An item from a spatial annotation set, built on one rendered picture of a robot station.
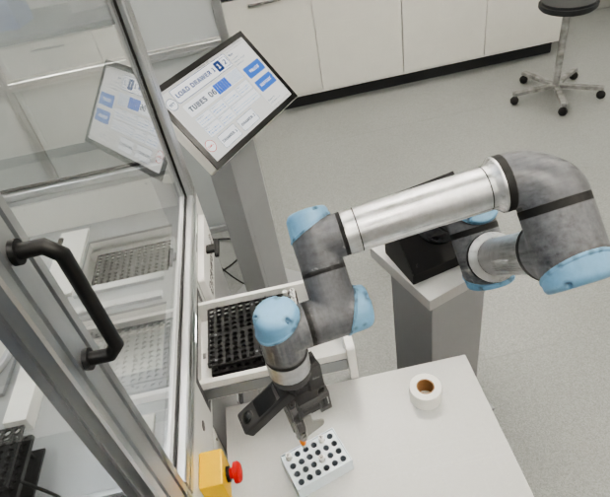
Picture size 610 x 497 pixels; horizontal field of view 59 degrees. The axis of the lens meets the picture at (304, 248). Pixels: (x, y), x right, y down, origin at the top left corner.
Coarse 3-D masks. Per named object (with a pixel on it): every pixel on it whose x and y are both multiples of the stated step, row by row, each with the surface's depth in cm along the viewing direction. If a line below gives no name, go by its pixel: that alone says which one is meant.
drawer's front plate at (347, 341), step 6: (348, 336) 114; (342, 342) 123; (348, 342) 113; (348, 348) 112; (354, 348) 112; (348, 354) 113; (354, 354) 113; (348, 360) 114; (354, 360) 114; (354, 366) 116; (354, 372) 117; (354, 378) 118
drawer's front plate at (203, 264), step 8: (200, 216) 156; (200, 224) 153; (200, 232) 151; (208, 232) 159; (200, 240) 148; (208, 240) 155; (200, 248) 145; (200, 256) 142; (208, 256) 149; (200, 264) 140; (208, 264) 146; (200, 272) 137; (208, 272) 144; (200, 280) 136; (208, 280) 141; (208, 288) 139; (208, 296) 139
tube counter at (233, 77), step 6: (234, 72) 186; (222, 78) 182; (228, 78) 183; (234, 78) 185; (240, 78) 187; (216, 84) 179; (222, 84) 181; (228, 84) 182; (234, 84) 184; (210, 90) 177; (216, 90) 178; (222, 90) 180; (210, 96) 176; (216, 96) 178
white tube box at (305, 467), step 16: (304, 448) 111; (320, 448) 110; (336, 448) 110; (288, 464) 109; (304, 464) 108; (320, 464) 107; (336, 464) 109; (352, 464) 108; (304, 480) 106; (320, 480) 106; (304, 496) 106
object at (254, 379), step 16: (272, 288) 134; (288, 288) 134; (304, 288) 135; (208, 304) 133; (224, 304) 134; (320, 352) 124; (336, 352) 116; (208, 368) 125; (256, 368) 116; (336, 368) 118; (208, 384) 115; (224, 384) 116; (240, 384) 116; (256, 384) 117
